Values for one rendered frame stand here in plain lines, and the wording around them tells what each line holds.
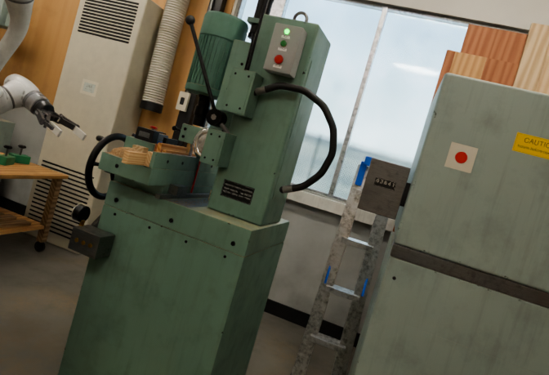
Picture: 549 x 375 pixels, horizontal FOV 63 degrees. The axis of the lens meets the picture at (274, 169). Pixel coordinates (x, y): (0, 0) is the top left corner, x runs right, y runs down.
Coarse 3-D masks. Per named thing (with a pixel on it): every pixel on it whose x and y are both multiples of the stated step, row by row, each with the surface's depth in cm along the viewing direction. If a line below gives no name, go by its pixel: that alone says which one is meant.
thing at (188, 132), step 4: (184, 124) 174; (188, 124) 174; (184, 128) 173; (188, 128) 173; (192, 128) 173; (196, 128) 172; (200, 128) 172; (184, 132) 174; (188, 132) 173; (192, 132) 173; (196, 132) 172; (180, 136) 174; (184, 136) 173; (188, 136) 173; (192, 136) 173; (180, 140) 174; (184, 140) 174; (188, 140) 173; (192, 140) 172; (192, 144) 173
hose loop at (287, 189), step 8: (256, 88) 152; (264, 88) 151; (272, 88) 150; (280, 88) 150; (288, 88) 149; (296, 88) 148; (304, 88) 147; (312, 96) 146; (320, 104) 145; (328, 112) 145; (328, 120) 145; (336, 128) 145; (336, 136) 144; (336, 144) 145; (328, 152) 145; (328, 160) 145; (320, 168) 146; (312, 176) 147; (320, 176) 146; (304, 184) 147; (312, 184) 147; (280, 192) 151; (288, 192) 150
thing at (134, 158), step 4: (124, 152) 140; (128, 152) 139; (132, 152) 141; (136, 152) 144; (140, 152) 147; (124, 156) 140; (128, 156) 139; (132, 156) 141; (136, 156) 143; (140, 156) 145; (144, 156) 147; (124, 160) 140; (128, 160) 140; (132, 160) 142; (136, 160) 144; (140, 160) 145; (144, 160) 147; (136, 164) 144; (140, 164) 146
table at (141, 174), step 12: (108, 156) 153; (108, 168) 152; (120, 168) 151; (132, 168) 149; (144, 168) 148; (156, 168) 150; (132, 180) 149; (144, 180) 148; (156, 180) 151; (168, 180) 158; (180, 180) 166; (192, 180) 175; (204, 180) 184
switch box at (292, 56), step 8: (280, 24) 149; (280, 32) 149; (296, 32) 147; (304, 32) 148; (272, 40) 149; (280, 40) 148; (288, 40) 148; (296, 40) 147; (304, 40) 151; (272, 48) 149; (288, 48) 147; (296, 48) 147; (272, 56) 149; (288, 56) 147; (296, 56) 148; (264, 64) 150; (272, 64) 149; (280, 64) 148; (288, 64) 147; (296, 64) 150; (272, 72) 152; (280, 72) 148; (288, 72) 147; (296, 72) 152
